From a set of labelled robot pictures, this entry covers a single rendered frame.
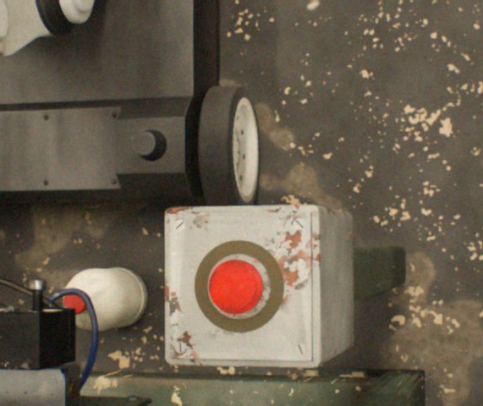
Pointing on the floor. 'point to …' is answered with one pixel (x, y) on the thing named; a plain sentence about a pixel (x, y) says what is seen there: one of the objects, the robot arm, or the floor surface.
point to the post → (377, 270)
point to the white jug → (108, 297)
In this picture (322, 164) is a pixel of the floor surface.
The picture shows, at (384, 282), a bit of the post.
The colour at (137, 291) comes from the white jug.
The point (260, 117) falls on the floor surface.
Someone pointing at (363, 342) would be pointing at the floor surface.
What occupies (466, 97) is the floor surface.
